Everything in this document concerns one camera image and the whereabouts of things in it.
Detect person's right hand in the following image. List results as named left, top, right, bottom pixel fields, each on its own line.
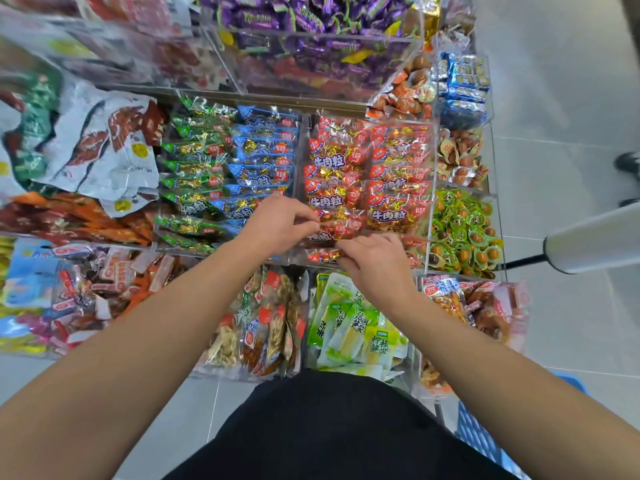
left=335, top=233, right=419, bottom=314

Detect person's left hand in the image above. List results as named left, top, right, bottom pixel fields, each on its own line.
left=237, top=195, right=323, bottom=261

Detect row of blue beef packets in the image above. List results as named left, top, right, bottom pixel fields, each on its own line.
left=210, top=105, right=301, bottom=226

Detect beef cube packets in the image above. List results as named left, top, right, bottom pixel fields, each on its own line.
left=303, top=115, right=436, bottom=268

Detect row of green beef packets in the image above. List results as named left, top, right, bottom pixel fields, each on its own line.
left=155, top=93, right=241, bottom=256

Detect clear acrylic snack shelves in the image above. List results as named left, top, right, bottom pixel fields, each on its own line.
left=0, top=0, right=531, bottom=406

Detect blue plastic shopping basket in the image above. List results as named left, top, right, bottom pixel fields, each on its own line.
left=455, top=373, right=591, bottom=480

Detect person's left forearm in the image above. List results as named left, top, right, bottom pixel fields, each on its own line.
left=0, top=235, right=263, bottom=480

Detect person's right forearm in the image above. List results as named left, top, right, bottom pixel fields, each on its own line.
left=385, top=289, right=640, bottom=480

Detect person's black clothing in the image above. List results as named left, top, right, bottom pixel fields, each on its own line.
left=163, top=369, right=518, bottom=480

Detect pile of lime green packets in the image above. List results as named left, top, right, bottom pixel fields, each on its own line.
left=307, top=271, right=411, bottom=383

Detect pile of green egg packets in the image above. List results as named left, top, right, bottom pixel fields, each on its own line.
left=428, top=187, right=506, bottom=276

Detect pile of pink-label meat packets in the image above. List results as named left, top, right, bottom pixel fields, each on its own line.
left=418, top=275, right=531, bottom=396

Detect pile of beige packets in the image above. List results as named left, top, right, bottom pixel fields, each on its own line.
left=205, top=267, right=309, bottom=379

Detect black pole rod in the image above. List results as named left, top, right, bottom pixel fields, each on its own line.
left=500, top=255, right=549, bottom=272

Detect pile of orange brown packets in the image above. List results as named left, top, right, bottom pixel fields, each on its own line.
left=365, top=49, right=491, bottom=191

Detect pile of white meat packets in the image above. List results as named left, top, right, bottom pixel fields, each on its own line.
left=0, top=79, right=169, bottom=218

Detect pile of red brown packets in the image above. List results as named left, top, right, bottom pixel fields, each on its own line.
left=45, top=245, right=186, bottom=356

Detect pile of blue orange packets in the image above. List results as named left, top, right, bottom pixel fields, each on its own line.
left=437, top=53, right=493, bottom=126

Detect pile of dark orange packets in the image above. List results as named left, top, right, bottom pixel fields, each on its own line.
left=0, top=191, right=158, bottom=246

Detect pile of purple candies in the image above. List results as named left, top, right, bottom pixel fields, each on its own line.
left=200, top=0, right=421, bottom=36

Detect pile of red sausage packets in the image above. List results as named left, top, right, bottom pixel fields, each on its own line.
left=0, top=0, right=231, bottom=91

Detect blue toy candy packet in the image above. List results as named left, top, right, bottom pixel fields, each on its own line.
left=0, top=239, right=61, bottom=311

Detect pile of gold candy packets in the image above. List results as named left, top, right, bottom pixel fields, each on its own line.
left=418, top=0, right=443, bottom=41

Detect green vacuum packet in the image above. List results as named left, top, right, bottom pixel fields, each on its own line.
left=12, top=75, right=61, bottom=186

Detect pile of yellow candies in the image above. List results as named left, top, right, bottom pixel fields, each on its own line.
left=0, top=239, right=26, bottom=356

